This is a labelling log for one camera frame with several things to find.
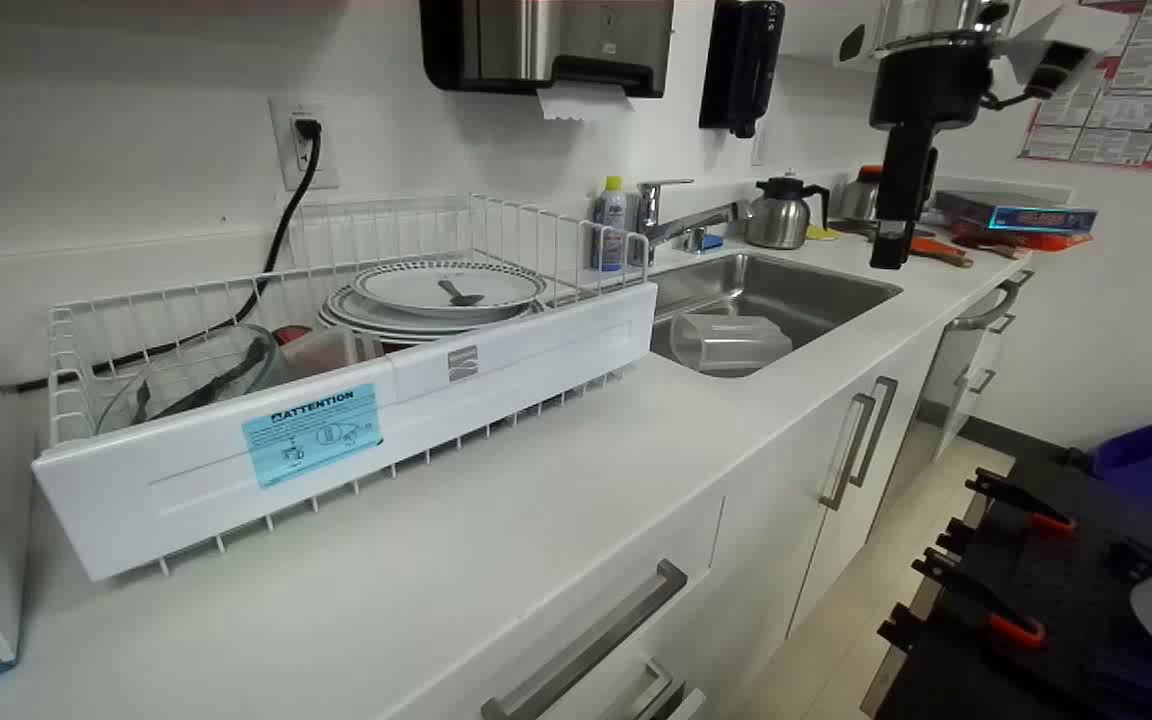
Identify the stainless steel sink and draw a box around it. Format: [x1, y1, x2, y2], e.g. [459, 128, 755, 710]
[648, 247, 909, 385]

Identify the soap bottle with yellow cap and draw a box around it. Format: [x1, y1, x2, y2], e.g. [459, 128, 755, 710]
[586, 171, 642, 276]

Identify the chrome faucet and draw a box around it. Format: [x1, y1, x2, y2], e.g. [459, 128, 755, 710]
[632, 177, 744, 262]

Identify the round lid with black knob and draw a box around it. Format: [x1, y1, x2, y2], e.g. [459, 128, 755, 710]
[325, 254, 566, 340]

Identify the white paper towel sheet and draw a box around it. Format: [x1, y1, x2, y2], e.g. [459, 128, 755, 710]
[531, 81, 632, 128]

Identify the paper towel dispenser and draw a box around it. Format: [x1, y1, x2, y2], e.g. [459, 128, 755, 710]
[415, 0, 679, 102]

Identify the small jar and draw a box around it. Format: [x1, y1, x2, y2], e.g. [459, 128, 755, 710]
[835, 164, 889, 233]

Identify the tall black countertop device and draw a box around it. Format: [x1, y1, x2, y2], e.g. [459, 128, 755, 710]
[865, 20, 999, 276]

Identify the black clamp with orange grip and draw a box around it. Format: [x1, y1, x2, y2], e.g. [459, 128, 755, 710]
[909, 543, 1058, 658]
[962, 465, 1085, 543]

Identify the blue flat box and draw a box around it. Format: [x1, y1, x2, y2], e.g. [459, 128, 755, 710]
[979, 196, 1101, 245]

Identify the black robot table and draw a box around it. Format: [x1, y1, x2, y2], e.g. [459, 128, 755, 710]
[870, 443, 1152, 720]

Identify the white wire dish rack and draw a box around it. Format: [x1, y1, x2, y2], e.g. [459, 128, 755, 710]
[27, 196, 662, 584]

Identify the steel kettle with black handle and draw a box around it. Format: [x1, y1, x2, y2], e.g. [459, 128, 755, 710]
[735, 171, 832, 258]

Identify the silver drawer handle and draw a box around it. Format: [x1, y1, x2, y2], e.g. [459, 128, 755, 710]
[625, 673, 713, 720]
[476, 557, 691, 720]

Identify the silver cabinet door handle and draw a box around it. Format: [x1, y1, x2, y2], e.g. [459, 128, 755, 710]
[815, 388, 882, 518]
[854, 372, 906, 487]

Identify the black power cable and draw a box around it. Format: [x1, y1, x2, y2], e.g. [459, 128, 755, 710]
[10, 118, 329, 393]

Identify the black wall soap dispenser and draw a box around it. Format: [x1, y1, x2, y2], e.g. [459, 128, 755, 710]
[695, 0, 787, 143]

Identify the white wall outlet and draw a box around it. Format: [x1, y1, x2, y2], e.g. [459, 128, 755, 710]
[267, 91, 339, 191]

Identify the orange handled tool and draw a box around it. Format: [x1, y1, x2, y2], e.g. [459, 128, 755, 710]
[906, 230, 978, 267]

